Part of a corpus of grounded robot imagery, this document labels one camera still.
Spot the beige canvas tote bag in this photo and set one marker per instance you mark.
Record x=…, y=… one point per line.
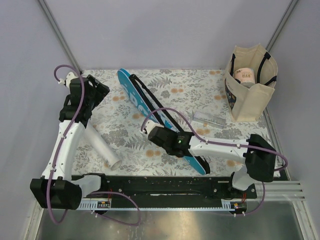
x=247, y=103

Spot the white shuttlecock tube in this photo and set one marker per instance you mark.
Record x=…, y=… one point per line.
x=102, y=148

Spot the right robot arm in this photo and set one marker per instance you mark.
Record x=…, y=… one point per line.
x=255, y=153

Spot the blue racket cover bag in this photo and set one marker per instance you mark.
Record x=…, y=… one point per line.
x=146, y=102

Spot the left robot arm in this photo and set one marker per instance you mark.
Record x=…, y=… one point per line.
x=57, y=186

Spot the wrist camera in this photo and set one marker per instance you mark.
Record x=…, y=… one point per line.
x=149, y=126
x=67, y=80

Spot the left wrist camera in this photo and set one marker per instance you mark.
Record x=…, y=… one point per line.
x=67, y=80

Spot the floral table mat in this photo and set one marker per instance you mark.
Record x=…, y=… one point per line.
x=185, y=92

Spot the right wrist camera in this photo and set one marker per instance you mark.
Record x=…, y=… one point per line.
x=149, y=126

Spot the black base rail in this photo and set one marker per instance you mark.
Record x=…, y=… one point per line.
x=166, y=193

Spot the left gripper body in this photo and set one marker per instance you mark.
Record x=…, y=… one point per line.
x=98, y=94

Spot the paper roll in tote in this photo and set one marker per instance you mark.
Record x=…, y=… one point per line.
x=245, y=75

